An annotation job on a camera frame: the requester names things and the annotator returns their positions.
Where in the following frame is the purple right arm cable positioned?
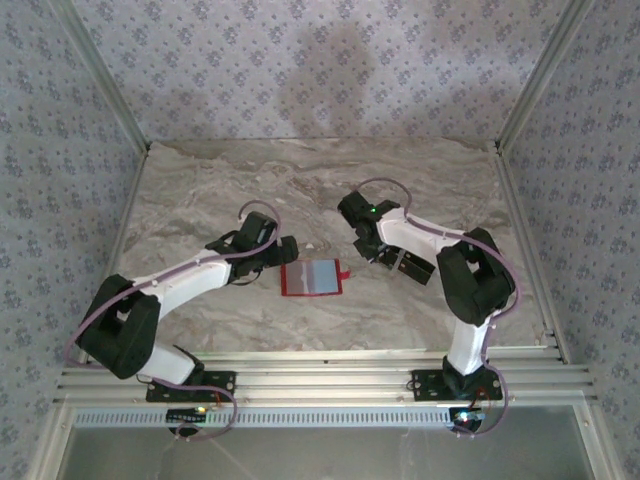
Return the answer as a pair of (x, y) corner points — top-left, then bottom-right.
(349, 178), (522, 440)

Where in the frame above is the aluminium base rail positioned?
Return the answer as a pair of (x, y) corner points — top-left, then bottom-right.
(53, 349), (600, 405)

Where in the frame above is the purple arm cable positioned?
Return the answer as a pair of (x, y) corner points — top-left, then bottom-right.
(349, 178), (522, 440)
(66, 199), (282, 445)

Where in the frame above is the black credit card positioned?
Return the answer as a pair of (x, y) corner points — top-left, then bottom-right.
(401, 253), (435, 287)

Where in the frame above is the aluminium frame post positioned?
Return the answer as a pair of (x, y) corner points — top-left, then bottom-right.
(493, 0), (600, 154)

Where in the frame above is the grey metal panel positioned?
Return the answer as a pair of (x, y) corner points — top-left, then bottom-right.
(62, 405), (599, 480)

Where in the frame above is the red card holder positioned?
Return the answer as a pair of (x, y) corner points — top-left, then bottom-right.
(279, 258), (352, 298)

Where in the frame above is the grey slotted cable duct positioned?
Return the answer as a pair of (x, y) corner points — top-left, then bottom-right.
(69, 405), (464, 430)

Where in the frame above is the aluminium table side rail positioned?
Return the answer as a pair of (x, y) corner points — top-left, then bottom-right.
(89, 147), (154, 326)
(492, 141), (571, 365)

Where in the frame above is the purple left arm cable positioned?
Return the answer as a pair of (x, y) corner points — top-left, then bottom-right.
(66, 199), (282, 445)

